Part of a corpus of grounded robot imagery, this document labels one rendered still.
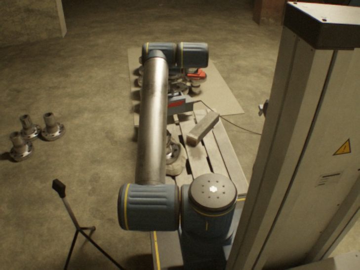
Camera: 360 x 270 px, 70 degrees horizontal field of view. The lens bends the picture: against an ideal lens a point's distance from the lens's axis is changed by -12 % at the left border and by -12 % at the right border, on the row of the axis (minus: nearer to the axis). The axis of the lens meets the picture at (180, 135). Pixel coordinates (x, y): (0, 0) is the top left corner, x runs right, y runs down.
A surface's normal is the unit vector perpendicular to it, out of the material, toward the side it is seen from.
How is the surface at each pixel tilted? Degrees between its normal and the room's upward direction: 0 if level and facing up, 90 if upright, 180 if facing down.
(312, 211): 90
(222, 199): 6
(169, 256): 0
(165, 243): 0
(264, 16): 90
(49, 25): 90
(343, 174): 90
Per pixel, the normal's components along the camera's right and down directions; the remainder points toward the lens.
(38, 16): 0.16, 0.63
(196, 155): 0.00, -0.77
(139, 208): 0.00, -0.25
